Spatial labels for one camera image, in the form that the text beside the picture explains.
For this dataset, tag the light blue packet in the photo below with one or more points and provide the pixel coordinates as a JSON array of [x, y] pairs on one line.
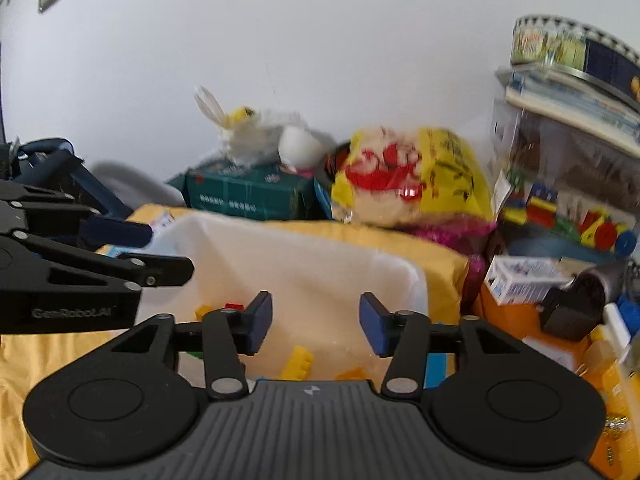
[[435, 367]]

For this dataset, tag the clear acrylic box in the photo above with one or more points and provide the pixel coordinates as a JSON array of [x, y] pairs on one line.
[[565, 160]]

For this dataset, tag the small green building block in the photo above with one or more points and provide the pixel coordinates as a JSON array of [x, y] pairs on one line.
[[192, 355]]

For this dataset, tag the black power adapter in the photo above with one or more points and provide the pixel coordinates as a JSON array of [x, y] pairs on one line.
[[570, 317]]

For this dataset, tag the grey hair dryer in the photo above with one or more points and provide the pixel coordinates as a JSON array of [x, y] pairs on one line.
[[600, 280]]

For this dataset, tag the white medicine sachets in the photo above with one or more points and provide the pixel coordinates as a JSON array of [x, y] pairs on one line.
[[162, 220]]

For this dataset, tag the orange building block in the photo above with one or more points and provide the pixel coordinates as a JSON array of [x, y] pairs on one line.
[[352, 374]]

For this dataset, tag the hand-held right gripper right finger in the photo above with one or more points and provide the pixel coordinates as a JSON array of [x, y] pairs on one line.
[[372, 322]]

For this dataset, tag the white plastic bin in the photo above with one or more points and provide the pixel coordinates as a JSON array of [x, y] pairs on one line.
[[300, 270]]

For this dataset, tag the white rectangular box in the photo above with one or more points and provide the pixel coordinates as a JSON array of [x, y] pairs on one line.
[[620, 320]]

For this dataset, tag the small red building block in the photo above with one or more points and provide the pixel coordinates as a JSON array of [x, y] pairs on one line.
[[232, 306]]

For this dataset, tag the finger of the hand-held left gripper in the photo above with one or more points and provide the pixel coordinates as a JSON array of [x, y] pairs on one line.
[[165, 270], [120, 232]]

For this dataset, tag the yellow toothed building block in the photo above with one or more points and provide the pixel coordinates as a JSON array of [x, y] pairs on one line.
[[297, 362]]

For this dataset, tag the pink glitter bag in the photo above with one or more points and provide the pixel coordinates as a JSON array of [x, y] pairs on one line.
[[450, 237]]

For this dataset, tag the grey blue tray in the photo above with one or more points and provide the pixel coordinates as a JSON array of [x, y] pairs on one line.
[[545, 249]]

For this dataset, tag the yellow cloth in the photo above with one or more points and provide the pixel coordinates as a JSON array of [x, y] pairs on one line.
[[50, 355]]

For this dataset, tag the round printed tin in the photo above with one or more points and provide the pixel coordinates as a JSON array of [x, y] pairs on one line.
[[550, 45]]

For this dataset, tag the stack of books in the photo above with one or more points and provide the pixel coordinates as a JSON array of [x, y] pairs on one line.
[[560, 90]]

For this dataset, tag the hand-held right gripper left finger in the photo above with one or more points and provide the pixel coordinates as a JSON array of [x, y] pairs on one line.
[[260, 320]]

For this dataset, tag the white plastic bag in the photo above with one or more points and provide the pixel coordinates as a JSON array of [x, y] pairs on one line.
[[255, 135]]

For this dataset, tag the small white medicine box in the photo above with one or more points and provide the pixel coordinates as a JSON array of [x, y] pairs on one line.
[[525, 280]]

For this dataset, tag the set of colourful toy shapes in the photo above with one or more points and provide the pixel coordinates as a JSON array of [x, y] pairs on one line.
[[600, 232]]

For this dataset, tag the yellow red printed plastic bag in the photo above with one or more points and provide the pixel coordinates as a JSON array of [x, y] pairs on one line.
[[425, 185]]

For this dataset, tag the white paper card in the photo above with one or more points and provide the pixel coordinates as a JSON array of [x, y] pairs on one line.
[[550, 352]]

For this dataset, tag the white bowl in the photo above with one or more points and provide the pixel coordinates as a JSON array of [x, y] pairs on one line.
[[300, 146]]

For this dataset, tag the dark blue mesh bag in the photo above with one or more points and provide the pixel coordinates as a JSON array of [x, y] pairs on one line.
[[55, 160]]

